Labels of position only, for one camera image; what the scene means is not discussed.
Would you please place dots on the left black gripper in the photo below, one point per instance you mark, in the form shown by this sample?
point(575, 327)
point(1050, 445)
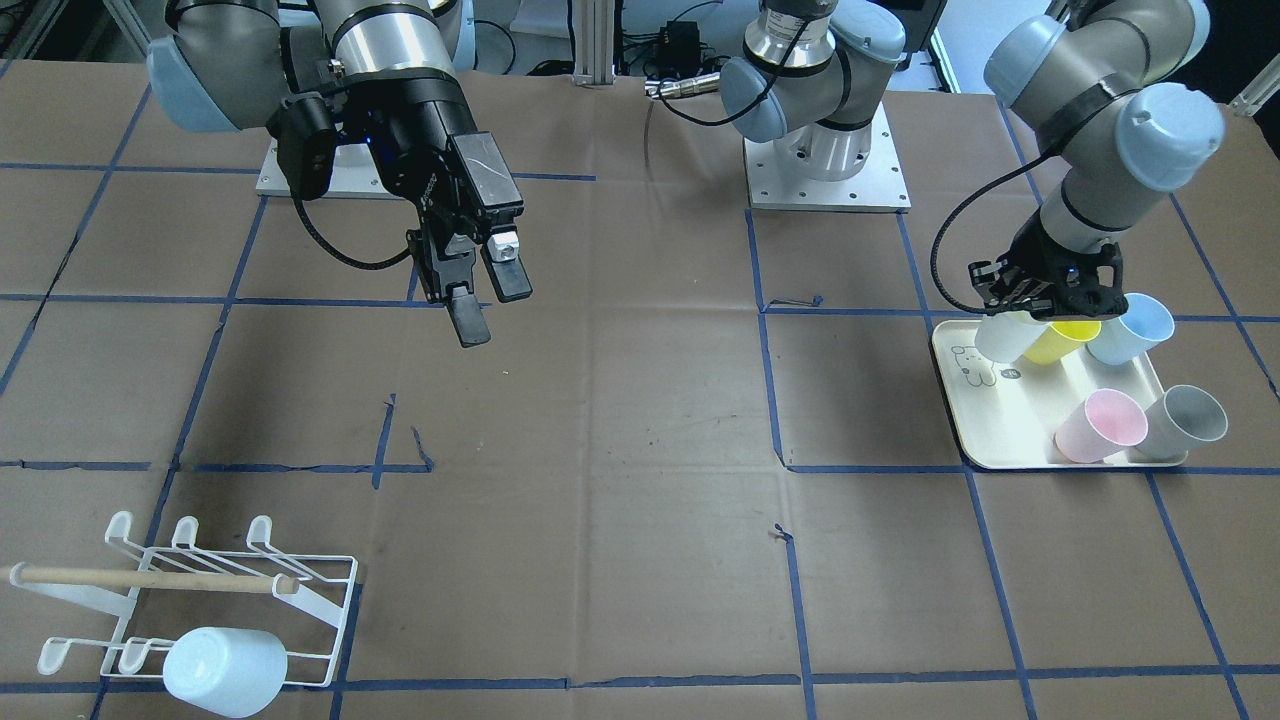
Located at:
point(1037, 251)

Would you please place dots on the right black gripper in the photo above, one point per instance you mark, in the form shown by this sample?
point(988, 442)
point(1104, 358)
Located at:
point(413, 137)

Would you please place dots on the pale green plastic cup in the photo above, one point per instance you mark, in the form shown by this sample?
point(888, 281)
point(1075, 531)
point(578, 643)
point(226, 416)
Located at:
point(1004, 337)

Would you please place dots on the blue plastic cup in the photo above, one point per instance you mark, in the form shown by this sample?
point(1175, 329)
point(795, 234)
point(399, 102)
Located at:
point(232, 672)
point(1145, 324)

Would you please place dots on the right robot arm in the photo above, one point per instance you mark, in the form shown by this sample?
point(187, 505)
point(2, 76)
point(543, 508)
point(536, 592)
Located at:
point(229, 65)

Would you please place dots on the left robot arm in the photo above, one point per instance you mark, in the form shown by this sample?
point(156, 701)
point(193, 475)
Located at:
point(1096, 91)

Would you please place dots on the yellow plastic cup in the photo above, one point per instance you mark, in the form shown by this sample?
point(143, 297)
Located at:
point(1060, 339)

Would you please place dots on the pink plastic cup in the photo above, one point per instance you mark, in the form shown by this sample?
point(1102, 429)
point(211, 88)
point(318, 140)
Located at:
point(1107, 421)

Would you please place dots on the grey plastic cup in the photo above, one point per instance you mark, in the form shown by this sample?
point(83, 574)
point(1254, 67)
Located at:
point(1185, 417)

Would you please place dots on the cream plastic tray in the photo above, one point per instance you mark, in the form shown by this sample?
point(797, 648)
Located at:
point(1005, 415)

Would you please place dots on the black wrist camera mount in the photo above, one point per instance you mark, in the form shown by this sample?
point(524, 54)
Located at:
point(1082, 286)

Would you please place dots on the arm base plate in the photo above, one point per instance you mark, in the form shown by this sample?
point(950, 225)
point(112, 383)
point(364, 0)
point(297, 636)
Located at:
point(354, 175)
point(820, 169)

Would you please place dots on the aluminium frame post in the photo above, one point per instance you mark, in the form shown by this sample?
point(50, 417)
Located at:
point(594, 39)

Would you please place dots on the white wire cup rack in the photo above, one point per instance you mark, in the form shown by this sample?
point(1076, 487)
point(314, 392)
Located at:
point(169, 588)

